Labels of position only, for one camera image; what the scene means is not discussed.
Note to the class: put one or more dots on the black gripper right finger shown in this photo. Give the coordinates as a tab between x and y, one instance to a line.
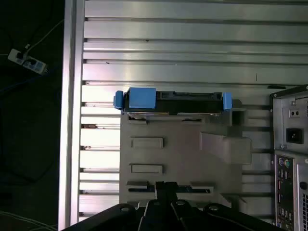
183	216

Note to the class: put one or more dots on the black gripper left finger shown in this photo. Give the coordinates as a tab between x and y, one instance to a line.
154	216

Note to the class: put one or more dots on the hard disk in blue carrier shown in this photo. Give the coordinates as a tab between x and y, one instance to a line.
142	98

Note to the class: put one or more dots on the dark RAM stick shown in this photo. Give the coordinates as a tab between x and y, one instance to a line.
144	189

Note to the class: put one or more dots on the grey parts rack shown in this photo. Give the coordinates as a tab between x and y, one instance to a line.
180	156

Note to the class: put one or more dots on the silver PC case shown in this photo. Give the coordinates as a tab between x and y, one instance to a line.
279	125

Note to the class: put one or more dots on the white power strip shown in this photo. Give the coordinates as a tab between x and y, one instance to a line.
26	62

